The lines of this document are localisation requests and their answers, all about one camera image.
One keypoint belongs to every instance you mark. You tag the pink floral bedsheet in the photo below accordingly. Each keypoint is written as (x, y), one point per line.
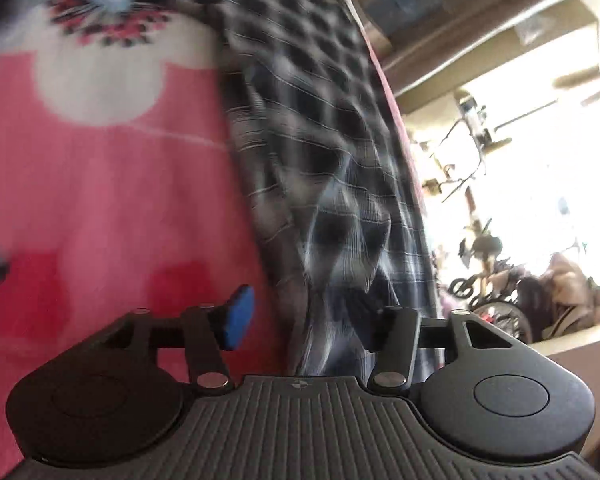
(105, 185)

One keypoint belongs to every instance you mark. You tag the black wheelchair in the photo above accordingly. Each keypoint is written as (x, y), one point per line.
(495, 285)

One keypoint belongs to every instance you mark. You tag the black metal rack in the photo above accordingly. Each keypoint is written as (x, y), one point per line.
(462, 160)

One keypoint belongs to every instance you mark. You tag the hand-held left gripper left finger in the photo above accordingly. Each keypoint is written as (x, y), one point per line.
(241, 317)

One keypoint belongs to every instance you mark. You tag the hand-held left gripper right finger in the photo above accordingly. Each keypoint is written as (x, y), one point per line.
(399, 340)

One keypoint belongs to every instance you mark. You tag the dark plaid pants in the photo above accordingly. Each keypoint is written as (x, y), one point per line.
(320, 160)

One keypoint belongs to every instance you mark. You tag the beige clothes pile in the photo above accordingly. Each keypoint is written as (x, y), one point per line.
(570, 290)

